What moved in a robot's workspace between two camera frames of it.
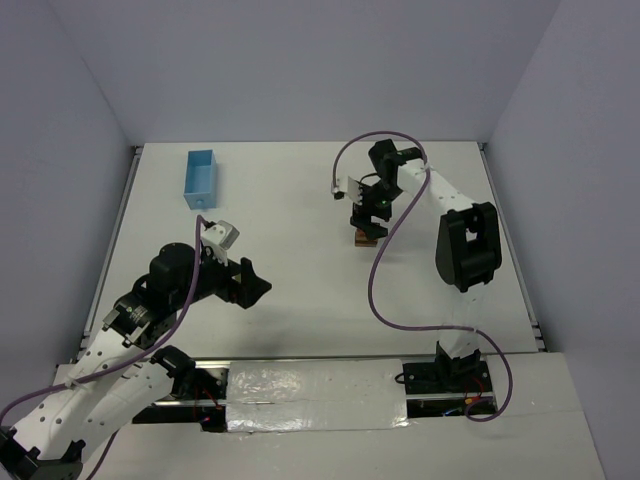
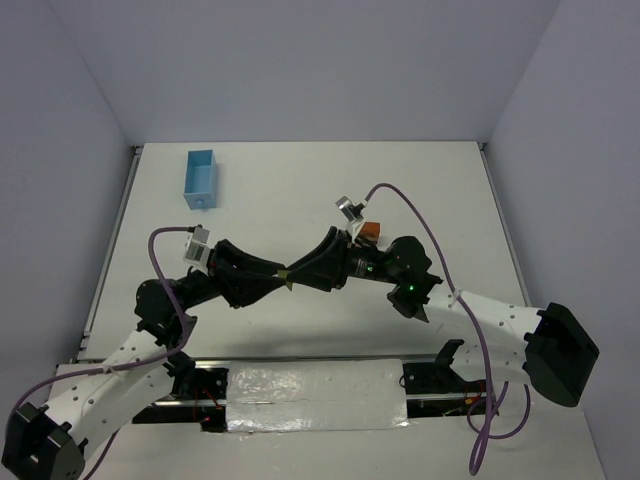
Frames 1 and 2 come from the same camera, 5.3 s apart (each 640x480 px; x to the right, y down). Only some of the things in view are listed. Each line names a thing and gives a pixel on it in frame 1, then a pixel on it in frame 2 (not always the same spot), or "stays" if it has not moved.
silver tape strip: (315, 395) stays
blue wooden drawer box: (200, 189) stays
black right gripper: (367, 223) -> (341, 259)
